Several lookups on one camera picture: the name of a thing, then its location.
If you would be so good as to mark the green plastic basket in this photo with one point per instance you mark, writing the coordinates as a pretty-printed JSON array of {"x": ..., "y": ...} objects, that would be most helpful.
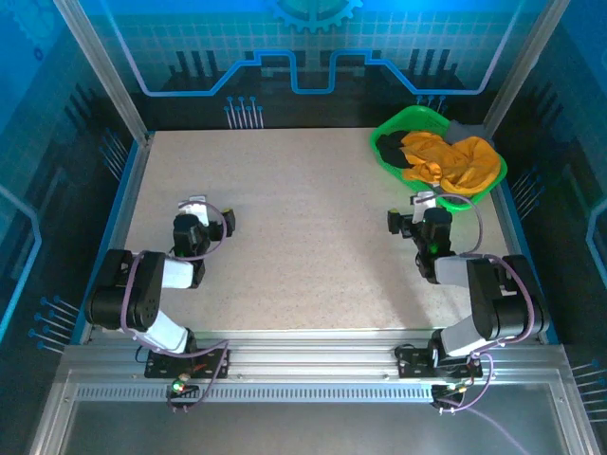
[{"x": 427, "y": 116}]

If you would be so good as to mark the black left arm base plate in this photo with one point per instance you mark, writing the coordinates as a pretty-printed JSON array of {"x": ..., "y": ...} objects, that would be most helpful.
[{"x": 161, "y": 367}]

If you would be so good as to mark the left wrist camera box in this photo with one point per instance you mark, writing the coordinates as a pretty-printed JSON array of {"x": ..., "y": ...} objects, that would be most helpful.
[{"x": 196, "y": 199}]

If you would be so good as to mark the aluminium frame rail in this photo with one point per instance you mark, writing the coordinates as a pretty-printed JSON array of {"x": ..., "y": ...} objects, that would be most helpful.
[{"x": 308, "y": 355}]

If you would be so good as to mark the yellow t-shirt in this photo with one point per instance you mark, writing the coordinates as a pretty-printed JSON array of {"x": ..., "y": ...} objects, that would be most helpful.
[{"x": 469, "y": 161}]

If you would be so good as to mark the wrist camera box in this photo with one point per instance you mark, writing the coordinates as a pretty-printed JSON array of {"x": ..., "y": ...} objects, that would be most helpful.
[
  {"x": 196, "y": 199},
  {"x": 418, "y": 208}
]

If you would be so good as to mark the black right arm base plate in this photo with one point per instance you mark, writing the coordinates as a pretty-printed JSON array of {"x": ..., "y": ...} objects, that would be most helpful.
[{"x": 412, "y": 362}]

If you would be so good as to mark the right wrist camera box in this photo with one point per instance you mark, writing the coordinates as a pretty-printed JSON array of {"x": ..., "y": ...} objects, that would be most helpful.
[{"x": 418, "y": 208}]

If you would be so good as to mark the aluminium corner post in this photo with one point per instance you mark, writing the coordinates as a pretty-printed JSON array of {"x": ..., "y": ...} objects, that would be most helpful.
[
  {"x": 521, "y": 71},
  {"x": 102, "y": 71}
]

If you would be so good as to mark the black t-shirt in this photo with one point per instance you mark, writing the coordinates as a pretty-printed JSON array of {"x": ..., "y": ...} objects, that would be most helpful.
[{"x": 391, "y": 149}]

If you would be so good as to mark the small lit connector board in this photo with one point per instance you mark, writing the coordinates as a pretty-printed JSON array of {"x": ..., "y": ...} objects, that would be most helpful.
[
  {"x": 179, "y": 387},
  {"x": 448, "y": 389}
]

